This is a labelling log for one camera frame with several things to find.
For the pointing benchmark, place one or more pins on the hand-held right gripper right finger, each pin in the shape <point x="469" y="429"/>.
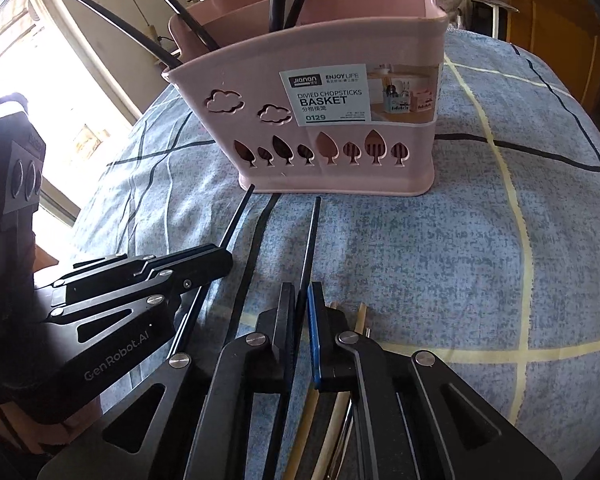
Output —
<point x="317" y="340"/>

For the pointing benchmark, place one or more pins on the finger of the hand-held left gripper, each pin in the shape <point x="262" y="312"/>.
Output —
<point x="110" y="260"/>
<point x="195" y="267"/>

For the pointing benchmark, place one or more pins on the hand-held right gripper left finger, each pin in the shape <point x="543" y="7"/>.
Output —
<point x="225" y="410"/>

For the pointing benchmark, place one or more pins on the beige chopstick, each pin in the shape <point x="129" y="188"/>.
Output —
<point x="307" y="420"/>
<point x="361" y="315"/>

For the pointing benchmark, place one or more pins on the pink plastic chopstick basket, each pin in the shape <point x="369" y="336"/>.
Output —
<point x="305" y="85"/>

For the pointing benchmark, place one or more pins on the person's left hand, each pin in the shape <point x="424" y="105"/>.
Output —
<point x="40" y="435"/>

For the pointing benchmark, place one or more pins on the blue plaid tablecloth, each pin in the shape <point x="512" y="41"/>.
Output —
<point x="455" y="260"/>

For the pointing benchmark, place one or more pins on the glass sliding door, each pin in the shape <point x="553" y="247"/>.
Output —
<point x="80" y="85"/>

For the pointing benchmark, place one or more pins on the metal counter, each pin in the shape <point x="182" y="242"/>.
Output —
<point x="485" y="4"/>

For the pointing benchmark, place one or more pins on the wooden door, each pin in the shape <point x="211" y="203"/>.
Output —
<point x="555" y="35"/>

